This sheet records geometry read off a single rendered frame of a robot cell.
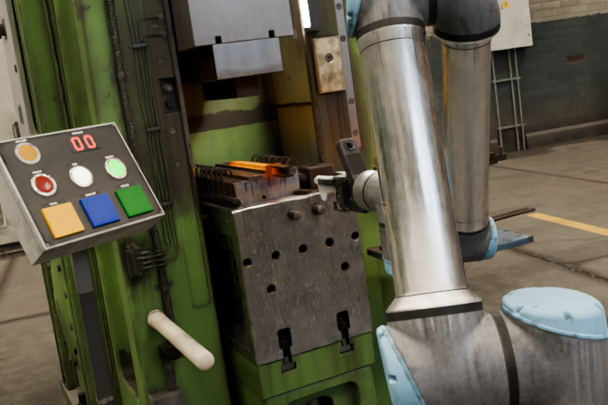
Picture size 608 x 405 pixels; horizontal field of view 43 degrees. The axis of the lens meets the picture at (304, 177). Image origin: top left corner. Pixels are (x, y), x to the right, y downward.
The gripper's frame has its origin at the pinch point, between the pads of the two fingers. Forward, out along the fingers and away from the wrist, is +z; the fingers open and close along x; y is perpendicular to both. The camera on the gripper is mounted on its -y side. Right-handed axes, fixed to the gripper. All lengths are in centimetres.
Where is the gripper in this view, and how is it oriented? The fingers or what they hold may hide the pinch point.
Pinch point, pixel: (326, 175)
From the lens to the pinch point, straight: 189.0
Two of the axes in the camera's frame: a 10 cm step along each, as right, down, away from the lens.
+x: 8.9, -1.8, 4.2
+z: -4.3, -0.6, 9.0
